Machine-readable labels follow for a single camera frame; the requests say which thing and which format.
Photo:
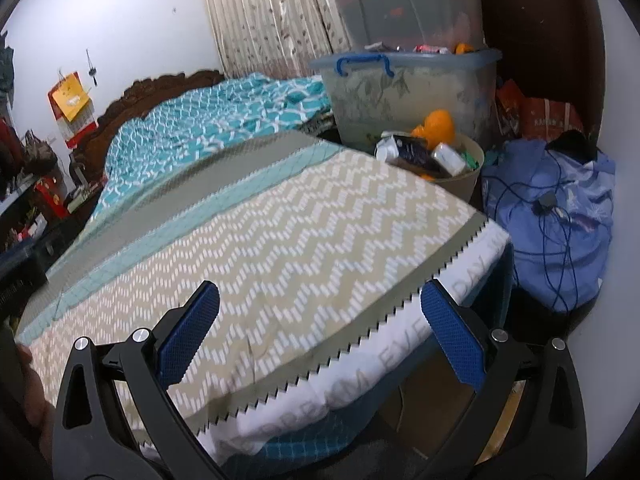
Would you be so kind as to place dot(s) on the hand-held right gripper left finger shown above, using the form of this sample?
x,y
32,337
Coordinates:
x,y
190,325

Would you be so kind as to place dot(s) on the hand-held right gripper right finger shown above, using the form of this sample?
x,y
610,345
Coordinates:
x,y
450,330

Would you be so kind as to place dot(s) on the beige wastebasket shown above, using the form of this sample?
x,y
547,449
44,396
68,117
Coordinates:
x,y
460,185

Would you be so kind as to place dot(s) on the dark blue carton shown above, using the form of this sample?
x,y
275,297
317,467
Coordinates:
x,y
415,152

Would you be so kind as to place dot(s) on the white carton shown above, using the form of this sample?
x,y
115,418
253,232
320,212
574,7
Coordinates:
x,y
387,149

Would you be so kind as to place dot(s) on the person's left hand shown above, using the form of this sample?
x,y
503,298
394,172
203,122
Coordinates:
x,y
36,390

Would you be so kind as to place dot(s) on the red box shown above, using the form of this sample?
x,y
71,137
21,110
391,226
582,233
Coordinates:
x,y
50,195

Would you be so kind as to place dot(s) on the blue cloth bundle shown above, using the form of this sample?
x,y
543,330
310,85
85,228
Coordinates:
x,y
525,240

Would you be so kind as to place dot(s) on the brown handbag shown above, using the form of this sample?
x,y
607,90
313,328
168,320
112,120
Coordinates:
x,y
37,152

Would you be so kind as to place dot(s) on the beige chevron bed mat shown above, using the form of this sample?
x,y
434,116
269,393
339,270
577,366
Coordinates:
x,y
300,240

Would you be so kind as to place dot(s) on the black charger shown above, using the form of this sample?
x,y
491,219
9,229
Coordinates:
x,y
546,202

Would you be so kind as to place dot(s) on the teal patterned quilt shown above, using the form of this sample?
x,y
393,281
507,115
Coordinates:
x,y
200,120

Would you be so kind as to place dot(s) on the carved wooden headboard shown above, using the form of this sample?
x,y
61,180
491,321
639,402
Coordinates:
x,y
125,97

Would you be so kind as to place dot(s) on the hanging keys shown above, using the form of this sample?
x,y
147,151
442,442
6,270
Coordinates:
x,y
91,71

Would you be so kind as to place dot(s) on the black cloth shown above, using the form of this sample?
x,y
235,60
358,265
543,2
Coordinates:
x,y
572,144

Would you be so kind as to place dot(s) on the orange plastic bag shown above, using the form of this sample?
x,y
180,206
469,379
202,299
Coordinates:
x,y
545,115

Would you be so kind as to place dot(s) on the small orange object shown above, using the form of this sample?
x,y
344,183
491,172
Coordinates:
x,y
462,49

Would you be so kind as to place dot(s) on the red white packet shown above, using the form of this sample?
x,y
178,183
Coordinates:
x,y
430,49

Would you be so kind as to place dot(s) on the leaf print curtain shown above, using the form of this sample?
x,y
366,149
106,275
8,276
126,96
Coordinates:
x,y
260,10

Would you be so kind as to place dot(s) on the brown wooden wardrobe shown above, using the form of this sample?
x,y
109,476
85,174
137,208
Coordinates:
x,y
540,20

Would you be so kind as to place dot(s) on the clear storage box teal lid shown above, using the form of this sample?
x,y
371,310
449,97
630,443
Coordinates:
x,y
400,5

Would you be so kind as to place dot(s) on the red yellow wall calendar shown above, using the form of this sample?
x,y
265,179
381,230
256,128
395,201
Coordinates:
x,y
70,97

